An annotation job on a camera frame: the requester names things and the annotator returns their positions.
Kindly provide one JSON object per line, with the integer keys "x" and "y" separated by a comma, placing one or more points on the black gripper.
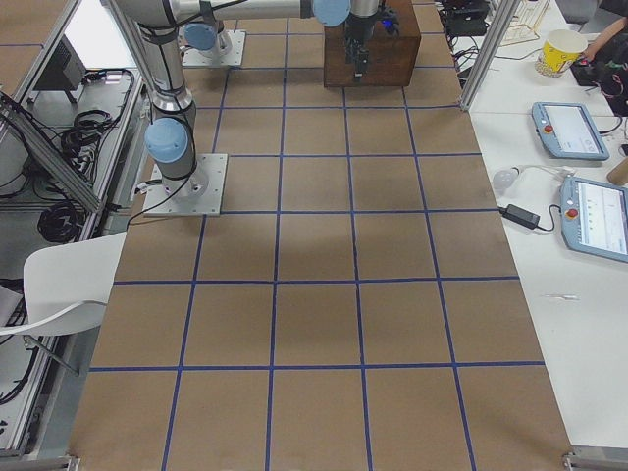
{"x": 357, "y": 32}

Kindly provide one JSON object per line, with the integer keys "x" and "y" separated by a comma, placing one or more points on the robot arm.
{"x": 207, "y": 40}
{"x": 152, "y": 35}

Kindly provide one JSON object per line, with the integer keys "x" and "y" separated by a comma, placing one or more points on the dark wooden drawer cabinet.
{"x": 393, "y": 45}

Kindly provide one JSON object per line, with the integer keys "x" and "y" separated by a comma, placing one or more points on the white light bulb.
{"x": 504, "y": 179}

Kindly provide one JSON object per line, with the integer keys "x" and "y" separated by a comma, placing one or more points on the yellow popcorn bucket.
{"x": 560, "y": 50}

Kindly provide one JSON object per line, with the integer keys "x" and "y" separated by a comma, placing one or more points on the black power adapter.
{"x": 519, "y": 216}

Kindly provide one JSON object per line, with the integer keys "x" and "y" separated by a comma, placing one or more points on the far teach pendant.
{"x": 567, "y": 131}

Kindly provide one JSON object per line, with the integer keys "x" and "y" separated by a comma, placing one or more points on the teach pendant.
{"x": 567, "y": 131}
{"x": 594, "y": 218}

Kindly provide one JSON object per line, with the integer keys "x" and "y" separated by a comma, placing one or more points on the near teach pendant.
{"x": 594, "y": 218}

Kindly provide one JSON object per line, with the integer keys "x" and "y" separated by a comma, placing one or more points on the cardboard tube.
{"x": 619, "y": 174}

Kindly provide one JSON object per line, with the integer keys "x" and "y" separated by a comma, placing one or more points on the white chair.
{"x": 67, "y": 287}

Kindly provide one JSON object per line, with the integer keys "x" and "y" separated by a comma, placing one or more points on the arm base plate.
{"x": 201, "y": 195}
{"x": 193, "y": 59}

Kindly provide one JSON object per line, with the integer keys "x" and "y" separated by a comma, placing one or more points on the aluminium frame post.
{"x": 491, "y": 43}

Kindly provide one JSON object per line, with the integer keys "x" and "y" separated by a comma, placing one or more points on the gold wire rack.
{"x": 525, "y": 22}

